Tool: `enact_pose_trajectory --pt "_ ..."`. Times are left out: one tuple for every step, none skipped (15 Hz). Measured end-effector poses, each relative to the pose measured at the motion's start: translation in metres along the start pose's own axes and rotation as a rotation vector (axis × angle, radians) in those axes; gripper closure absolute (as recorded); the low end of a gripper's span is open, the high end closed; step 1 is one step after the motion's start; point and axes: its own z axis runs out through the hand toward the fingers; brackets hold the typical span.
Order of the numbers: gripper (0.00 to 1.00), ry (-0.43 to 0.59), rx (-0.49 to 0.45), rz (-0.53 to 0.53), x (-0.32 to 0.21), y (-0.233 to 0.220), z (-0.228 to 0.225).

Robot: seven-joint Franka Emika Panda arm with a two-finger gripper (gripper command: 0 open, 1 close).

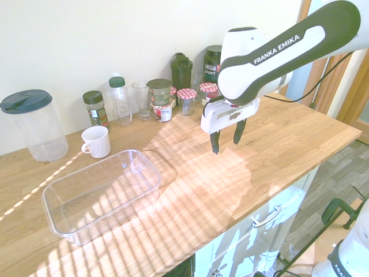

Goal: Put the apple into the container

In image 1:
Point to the dark appliance front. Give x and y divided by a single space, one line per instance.
181 268

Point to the clear rectangular plastic container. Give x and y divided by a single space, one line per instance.
86 207

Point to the black clamp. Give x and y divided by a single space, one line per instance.
334 206

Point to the wooden door frame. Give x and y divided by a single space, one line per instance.
323 86

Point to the clear bottle green lid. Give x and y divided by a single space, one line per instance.
120 101

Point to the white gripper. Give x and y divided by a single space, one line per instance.
222 116

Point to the tall clear drinking glass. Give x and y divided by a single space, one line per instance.
142 98

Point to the green lidded tub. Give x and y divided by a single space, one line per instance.
159 93

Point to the glass jar checkered lid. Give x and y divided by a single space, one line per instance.
208 89
173 93
186 101

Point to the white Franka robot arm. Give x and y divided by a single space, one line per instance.
253 75

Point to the clear empty glass jar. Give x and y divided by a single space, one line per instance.
197 83

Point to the black metal rod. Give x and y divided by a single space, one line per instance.
311 245

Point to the white cabinet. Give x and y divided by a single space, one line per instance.
259 239

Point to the white ceramic mug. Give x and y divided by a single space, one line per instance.
98 142

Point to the dark green shaker bottle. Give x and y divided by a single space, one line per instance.
181 72

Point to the dark Vega Sport tub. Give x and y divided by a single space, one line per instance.
212 63

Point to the clear pitcher dark lid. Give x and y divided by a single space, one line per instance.
37 130

